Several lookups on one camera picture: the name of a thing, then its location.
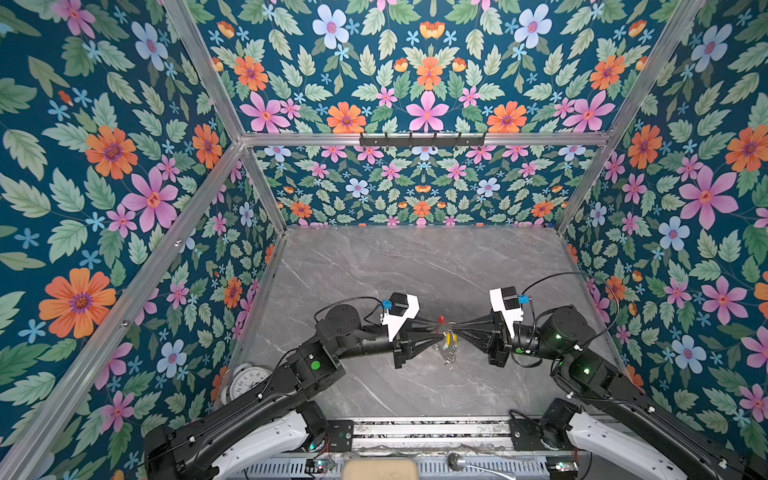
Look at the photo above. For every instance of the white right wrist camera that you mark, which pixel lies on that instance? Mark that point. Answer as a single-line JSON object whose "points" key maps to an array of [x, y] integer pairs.
{"points": [[507, 302]]}

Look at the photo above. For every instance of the metal keyring with red grip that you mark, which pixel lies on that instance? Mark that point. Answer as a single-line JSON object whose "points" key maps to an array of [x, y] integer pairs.
{"points": [[448, 356]]}

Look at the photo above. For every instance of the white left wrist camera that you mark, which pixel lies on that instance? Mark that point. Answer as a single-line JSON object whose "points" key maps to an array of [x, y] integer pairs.
{"points": [[400, 308]]}

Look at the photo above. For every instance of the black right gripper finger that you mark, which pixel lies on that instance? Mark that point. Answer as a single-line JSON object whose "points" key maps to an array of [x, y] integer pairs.
{"points": [[478, 326], [478, 339]]}

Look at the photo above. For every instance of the black hook rack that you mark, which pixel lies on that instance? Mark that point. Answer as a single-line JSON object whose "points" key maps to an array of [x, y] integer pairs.
{"points": [[439, 140]]}

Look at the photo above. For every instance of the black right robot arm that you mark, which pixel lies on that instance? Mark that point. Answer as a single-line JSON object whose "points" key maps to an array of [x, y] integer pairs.
{"points": [[604, 412]]}

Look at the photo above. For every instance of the round metal knob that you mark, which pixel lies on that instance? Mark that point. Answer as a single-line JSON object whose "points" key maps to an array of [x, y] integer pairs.
{"points": [[456, 462]]}

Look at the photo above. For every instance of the white analog clock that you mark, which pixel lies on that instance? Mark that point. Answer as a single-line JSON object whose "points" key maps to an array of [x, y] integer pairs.
{"points": [[242, 379]]}

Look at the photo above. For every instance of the beige pad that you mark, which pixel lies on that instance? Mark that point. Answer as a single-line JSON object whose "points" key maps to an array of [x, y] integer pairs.
{"points": [[380, 469]]}

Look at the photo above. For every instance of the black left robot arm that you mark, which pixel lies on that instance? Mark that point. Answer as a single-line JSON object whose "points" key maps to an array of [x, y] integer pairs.
{"points": [[278, 414]]}

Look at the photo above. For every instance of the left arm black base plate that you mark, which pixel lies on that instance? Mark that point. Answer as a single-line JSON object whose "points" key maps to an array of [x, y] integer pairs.
{"points": [[332, 436]]}

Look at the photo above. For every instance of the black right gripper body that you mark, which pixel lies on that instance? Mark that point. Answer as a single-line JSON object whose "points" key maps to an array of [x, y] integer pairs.
{"points": [[504, 348]]}

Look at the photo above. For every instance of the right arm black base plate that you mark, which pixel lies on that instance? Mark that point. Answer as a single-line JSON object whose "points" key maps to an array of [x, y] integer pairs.
{"points": [[528, 434]]}

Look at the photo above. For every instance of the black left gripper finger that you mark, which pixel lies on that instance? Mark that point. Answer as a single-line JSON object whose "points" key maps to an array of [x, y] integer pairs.
{"points": [[428, 326], [421, 341]]}

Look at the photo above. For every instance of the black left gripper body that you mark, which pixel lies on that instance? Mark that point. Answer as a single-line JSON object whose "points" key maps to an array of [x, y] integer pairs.
{"points": [[400, 345]]}

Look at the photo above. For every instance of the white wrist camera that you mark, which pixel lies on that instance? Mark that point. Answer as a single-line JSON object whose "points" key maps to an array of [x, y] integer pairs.
{"points": [[507, 302], [400, 308]]}

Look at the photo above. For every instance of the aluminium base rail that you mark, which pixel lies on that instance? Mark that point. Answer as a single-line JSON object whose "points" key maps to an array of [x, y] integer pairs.
{"points": [[432, 435]]}

